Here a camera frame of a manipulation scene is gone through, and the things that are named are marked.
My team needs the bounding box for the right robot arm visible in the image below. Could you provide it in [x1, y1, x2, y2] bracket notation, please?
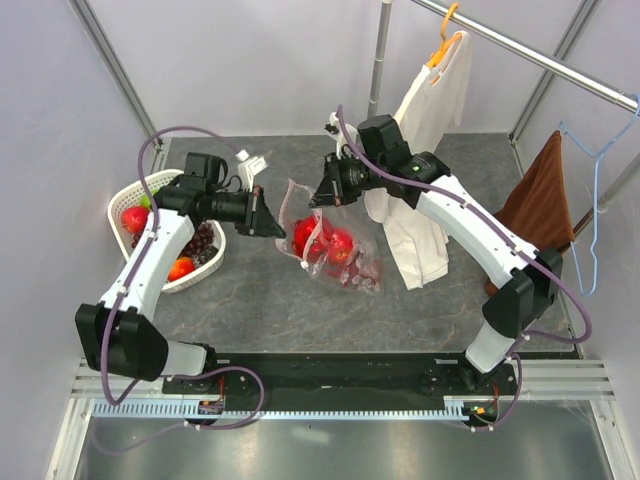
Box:
[310, 114, 563, 394]

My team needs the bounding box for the metal clothes rack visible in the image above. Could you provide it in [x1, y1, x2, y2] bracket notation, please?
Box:
[367, 1, 639, 235]

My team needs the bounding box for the red bell pepper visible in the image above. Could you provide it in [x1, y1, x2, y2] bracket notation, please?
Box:
[292, 215, 333, 263]

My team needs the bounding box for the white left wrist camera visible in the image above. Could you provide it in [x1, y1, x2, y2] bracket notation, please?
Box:
[235, 150, 267, 191]

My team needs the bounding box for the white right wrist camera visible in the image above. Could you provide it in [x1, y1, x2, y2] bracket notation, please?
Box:
[324, 111, 358, 158]

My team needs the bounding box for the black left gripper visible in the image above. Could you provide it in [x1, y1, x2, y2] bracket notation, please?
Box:
[206, 185, 285, 239]

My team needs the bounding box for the slotted cable duct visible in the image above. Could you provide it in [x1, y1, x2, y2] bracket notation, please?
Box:
[91, 398, 469, 421]

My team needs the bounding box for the dark purple grape bunch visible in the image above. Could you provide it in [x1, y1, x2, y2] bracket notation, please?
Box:
[123, 222, 217, 262]

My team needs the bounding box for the blue wire hanger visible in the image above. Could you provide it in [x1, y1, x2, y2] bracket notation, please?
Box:
[558, 94, 640, 297]

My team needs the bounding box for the clear zip top bag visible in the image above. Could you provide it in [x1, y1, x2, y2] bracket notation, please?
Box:
[275, 180, 383, 295]

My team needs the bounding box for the orange clothes hanger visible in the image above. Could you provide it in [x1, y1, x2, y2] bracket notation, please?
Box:
[426, 2, 462, 69]

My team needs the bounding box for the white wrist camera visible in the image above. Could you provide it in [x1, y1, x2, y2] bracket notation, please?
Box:
[324, 111, 358, 158]
[235, 150, 267, 191]

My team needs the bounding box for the white perforated plastic basket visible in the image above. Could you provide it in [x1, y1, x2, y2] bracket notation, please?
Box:
[106, 169, 227, 294]

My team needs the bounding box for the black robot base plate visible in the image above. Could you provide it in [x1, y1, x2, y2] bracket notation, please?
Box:
[162, 353, 516, 410]

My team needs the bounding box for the red apple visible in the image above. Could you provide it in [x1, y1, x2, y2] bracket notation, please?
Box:
[120, 206, 149, 235]

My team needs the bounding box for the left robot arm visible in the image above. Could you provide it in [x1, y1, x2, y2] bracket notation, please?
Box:
[75, 151, 285, 393]

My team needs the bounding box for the white t-shirt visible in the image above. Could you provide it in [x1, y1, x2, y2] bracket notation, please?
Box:
[364, 31, 472, 290]

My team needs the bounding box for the brown towel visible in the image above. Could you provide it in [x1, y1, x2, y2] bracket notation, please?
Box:
[483, 130, 576, 299]

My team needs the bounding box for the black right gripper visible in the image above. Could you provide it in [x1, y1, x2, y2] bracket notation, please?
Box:
[310, 151, 387, 208]

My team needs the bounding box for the red pomegranate fruit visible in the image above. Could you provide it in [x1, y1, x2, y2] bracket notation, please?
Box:
[327, 228, 354, 265]

